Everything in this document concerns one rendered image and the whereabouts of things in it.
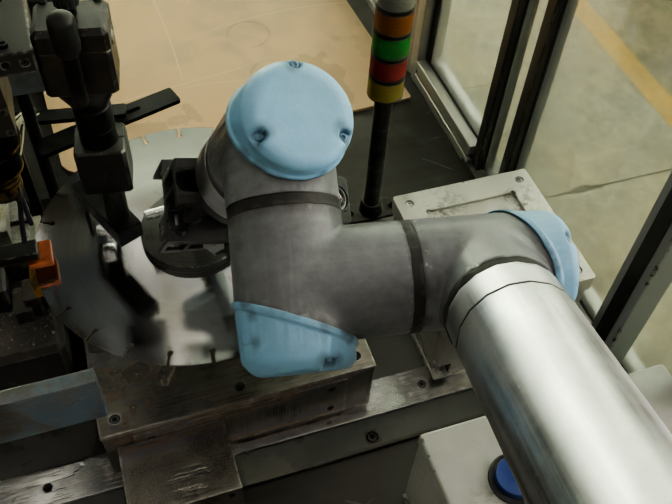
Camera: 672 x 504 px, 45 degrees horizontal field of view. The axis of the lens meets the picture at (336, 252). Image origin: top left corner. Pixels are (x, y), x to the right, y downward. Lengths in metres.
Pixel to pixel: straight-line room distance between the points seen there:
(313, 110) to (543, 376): 0.21
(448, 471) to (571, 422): 0.42
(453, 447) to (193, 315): 0.28
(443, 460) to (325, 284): 0.35
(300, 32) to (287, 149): 1.00
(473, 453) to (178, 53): 0.89
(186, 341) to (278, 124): 0.36
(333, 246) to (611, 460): 0.22
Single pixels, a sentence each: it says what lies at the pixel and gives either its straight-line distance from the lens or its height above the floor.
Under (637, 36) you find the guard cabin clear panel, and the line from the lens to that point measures 0.89.
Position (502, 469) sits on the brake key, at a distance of 0.80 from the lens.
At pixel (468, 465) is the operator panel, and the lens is 0.80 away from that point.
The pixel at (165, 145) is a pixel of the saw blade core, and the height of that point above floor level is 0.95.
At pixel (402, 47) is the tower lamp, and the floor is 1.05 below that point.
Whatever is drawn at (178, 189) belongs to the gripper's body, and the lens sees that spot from 0.63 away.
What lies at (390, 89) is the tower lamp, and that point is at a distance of 0.98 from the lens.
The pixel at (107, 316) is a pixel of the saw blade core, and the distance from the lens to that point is 0.82.
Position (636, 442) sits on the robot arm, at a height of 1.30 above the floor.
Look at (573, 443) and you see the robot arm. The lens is 0.38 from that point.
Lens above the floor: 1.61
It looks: 51 degrees down
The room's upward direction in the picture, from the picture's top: 4 degrees clockwise
